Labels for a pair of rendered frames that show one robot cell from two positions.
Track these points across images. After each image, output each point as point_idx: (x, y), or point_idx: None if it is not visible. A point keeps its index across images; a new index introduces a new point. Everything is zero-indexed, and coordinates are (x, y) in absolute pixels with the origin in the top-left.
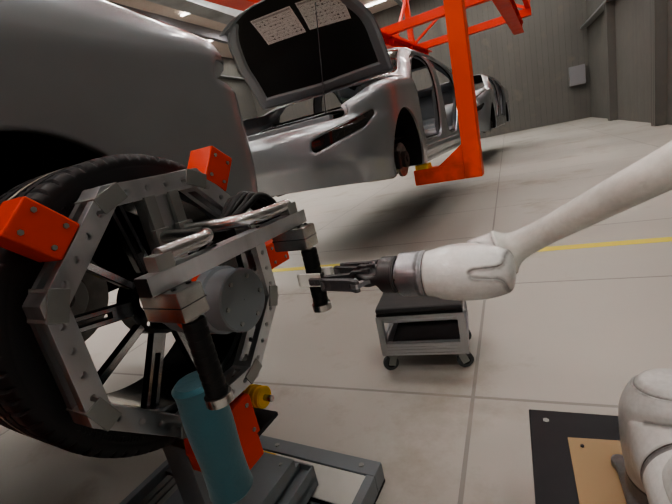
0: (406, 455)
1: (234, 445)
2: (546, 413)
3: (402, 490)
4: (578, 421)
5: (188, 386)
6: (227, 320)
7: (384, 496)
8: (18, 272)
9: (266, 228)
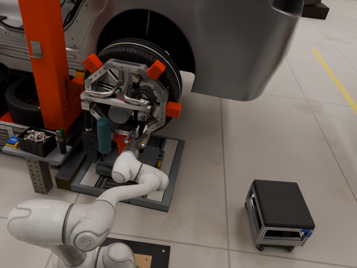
0: (182, 219)
1: (102, 141)
2: (167, 252)
3: (163, 218)
4: (162, 263)
5: (100, 120)
6: (109, 116)
7: (160, 212)
8: None
9: (126, 104)
